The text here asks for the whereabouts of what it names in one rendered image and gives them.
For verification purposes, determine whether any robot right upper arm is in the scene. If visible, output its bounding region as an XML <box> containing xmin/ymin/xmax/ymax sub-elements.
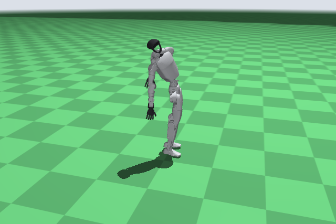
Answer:
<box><xmin>148</xmin><ymin>62</ymin><xmax>158</xmax><ymax>89</ymax></box>

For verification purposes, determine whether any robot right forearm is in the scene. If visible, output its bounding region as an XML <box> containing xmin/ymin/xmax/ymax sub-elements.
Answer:
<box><xmin>148</xmin><ymin>83</ymin><xmax>155</xmax><ymax>107</ymax></box>

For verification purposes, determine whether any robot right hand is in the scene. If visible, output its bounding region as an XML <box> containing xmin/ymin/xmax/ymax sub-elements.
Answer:
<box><xmin>146</xmin><ymin>103</ymin><xmax>156</xmax><ymax>120</ymax></box>

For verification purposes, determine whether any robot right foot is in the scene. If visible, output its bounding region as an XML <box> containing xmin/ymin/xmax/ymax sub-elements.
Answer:
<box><xmin>163</xmin><ymin>148</ymin><xmax>181</xmax><ymax>157</ymax></box>

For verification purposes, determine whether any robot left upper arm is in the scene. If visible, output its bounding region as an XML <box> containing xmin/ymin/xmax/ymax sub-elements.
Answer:
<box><xmin>151</xmin><ymin>47</ymin><xmax>174</xmax><ymax>59</ymax></box>

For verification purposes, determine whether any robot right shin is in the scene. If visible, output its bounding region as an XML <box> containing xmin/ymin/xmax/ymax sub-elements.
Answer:
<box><xmin>167</xmin><ymin>122</ymin><xmax>178</xmax><ymax>151</ymax></box>

